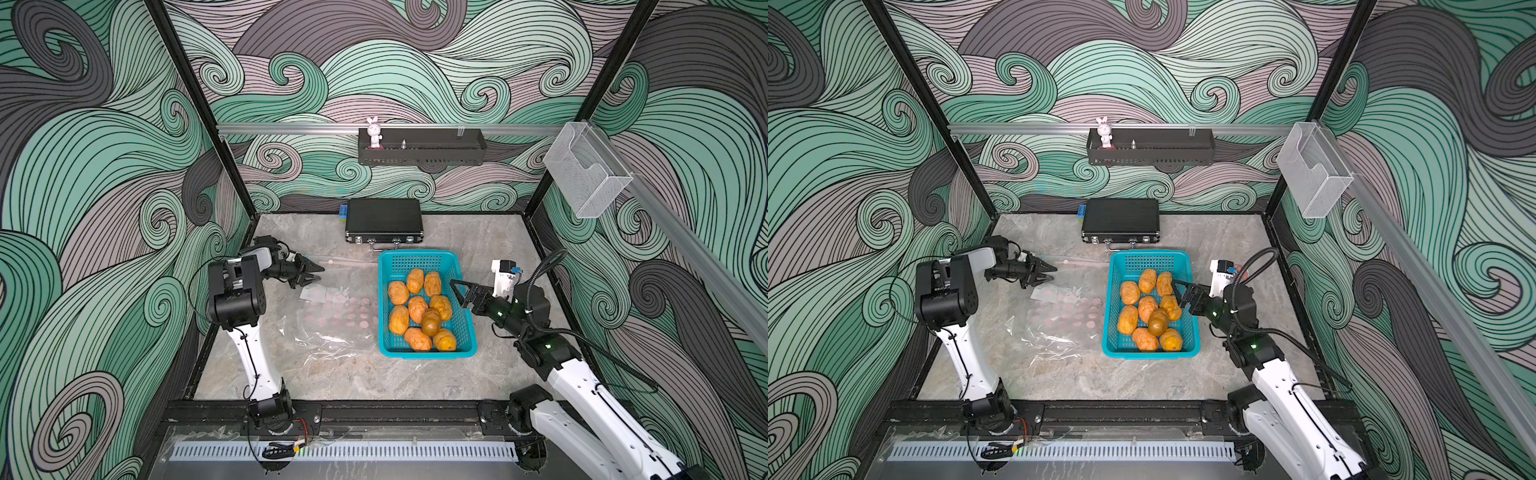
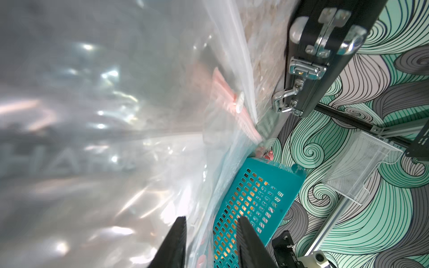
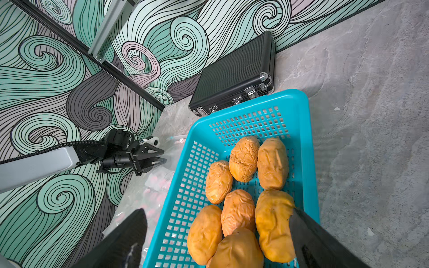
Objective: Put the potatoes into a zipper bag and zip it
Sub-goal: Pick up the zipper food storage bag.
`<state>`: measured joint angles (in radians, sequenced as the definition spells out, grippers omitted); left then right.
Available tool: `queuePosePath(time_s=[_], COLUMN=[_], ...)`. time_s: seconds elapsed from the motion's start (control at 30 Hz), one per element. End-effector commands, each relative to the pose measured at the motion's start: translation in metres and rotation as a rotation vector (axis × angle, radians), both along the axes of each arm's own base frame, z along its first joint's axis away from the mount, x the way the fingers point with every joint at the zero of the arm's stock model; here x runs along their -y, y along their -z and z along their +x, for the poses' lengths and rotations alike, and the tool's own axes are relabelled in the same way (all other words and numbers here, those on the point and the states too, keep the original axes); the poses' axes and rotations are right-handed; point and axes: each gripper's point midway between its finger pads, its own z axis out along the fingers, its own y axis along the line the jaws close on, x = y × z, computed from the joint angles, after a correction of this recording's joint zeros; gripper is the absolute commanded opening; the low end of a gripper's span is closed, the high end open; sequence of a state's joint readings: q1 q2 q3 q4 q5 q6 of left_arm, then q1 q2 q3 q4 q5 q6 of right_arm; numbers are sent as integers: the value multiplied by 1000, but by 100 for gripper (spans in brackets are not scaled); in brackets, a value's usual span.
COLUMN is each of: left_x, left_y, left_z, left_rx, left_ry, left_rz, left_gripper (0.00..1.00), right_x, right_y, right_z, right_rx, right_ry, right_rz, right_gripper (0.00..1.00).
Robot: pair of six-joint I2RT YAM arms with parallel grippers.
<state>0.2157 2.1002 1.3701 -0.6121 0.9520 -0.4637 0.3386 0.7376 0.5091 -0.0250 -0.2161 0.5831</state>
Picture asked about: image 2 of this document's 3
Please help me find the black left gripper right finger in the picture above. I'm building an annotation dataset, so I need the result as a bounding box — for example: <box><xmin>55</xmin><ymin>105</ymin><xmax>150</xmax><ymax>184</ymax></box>
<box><xmin>236</xmin><ymin>217</ymin><xmax>277</xmax><ymax>268</ymax></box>

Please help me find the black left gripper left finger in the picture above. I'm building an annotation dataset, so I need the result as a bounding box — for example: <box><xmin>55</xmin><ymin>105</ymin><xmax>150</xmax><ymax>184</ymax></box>
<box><xmin>148</xmin><ymin>216</ymin><xmax>187</xmax><ymax>268</ymax></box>

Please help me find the clear pink-zipper bag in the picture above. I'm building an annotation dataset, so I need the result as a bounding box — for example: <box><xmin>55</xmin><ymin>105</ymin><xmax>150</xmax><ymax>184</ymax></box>
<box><xmin>1</xmin><ymin>1</ymin><xmax>261</xmax><ymax>268</ymax></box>

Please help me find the teal plastic basket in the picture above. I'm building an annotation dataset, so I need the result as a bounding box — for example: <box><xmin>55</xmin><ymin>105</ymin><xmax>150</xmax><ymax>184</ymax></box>
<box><xmin>212</xmin><ymin>158</ymin><xmax>307</xmax><ymax>268</ymax></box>

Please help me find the pink small toy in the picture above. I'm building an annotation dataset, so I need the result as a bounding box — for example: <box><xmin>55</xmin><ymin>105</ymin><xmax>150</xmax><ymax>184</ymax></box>
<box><xmin>263</xmin><ymin>150</ymin><xmax>274</xmax><ymax>161</ymax></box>

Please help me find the black aluminium case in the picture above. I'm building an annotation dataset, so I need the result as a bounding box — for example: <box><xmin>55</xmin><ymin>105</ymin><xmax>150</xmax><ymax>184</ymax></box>
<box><xmin>272</xmin><ymin>0</ymin><xmax>387</xmax><ymax>117</ymax></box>

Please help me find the clear acrylic wall holder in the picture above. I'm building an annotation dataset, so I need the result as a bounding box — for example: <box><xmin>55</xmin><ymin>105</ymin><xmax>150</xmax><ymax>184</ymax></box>
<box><xmin>322</xmin><ymin>132</ymin><xmax>403</xmax><ymax>205</ymax></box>

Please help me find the black wall shelf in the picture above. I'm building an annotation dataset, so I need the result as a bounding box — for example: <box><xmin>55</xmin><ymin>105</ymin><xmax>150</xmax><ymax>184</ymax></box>
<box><xmin>404</xmin><ymin>122</ymin><xmax>429</xmax><ymax>162</ymax></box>

